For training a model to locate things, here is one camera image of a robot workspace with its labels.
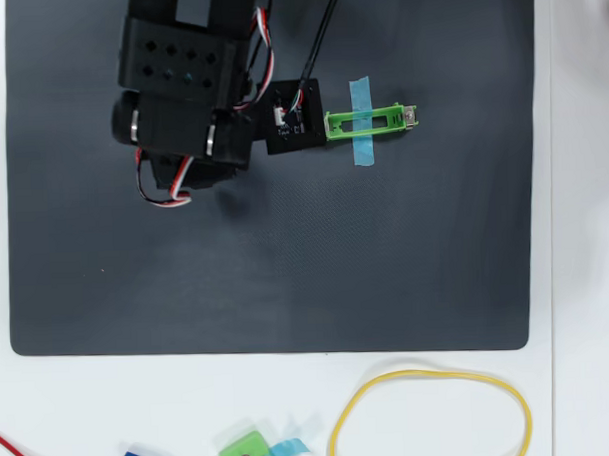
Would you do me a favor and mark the black camera cable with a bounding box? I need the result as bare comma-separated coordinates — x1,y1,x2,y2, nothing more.
285,0,349,113

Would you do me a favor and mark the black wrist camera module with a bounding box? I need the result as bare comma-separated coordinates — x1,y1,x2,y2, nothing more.
262,78,329,156

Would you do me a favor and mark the blue tape on block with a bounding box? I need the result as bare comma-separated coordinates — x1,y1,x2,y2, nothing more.
251,436,312,456

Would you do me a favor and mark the dark grey textured mat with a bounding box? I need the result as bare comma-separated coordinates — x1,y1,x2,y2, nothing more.
0,0,548,368

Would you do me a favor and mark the green battery holder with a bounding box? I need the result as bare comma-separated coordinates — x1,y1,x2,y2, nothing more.
323,102,421,142

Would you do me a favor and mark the red white black servo cable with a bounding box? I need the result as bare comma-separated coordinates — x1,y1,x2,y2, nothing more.
134,145,196,209
228,6,277,112

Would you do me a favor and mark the blue tape strip on holder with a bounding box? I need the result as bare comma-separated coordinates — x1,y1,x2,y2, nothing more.
348,77,376,167

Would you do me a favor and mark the small green printed block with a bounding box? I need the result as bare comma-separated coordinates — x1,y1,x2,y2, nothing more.
217,428,274,456

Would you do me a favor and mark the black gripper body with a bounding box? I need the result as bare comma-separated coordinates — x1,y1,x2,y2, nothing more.
147,111,270,192

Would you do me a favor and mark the thin red wire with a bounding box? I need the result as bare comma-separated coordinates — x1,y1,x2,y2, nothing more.
0,425,56,456

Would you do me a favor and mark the yellow rubber band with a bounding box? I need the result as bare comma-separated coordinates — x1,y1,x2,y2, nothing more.
327,363,536,456

